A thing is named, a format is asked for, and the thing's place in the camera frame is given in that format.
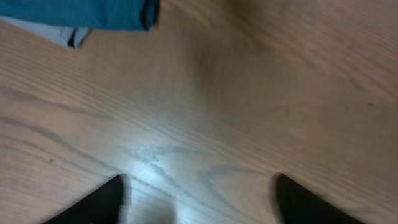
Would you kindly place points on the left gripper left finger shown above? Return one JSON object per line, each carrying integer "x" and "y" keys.
{"x": 101, "y": 206}

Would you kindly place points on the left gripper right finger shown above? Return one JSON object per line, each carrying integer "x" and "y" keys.
{"x": 294, "y": 204}

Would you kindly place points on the grey folded garment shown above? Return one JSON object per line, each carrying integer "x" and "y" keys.
{"x": 69, "y": 37}

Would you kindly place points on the navy blue folded shorts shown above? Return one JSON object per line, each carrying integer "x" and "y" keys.
{"x": 95, "y": 14}

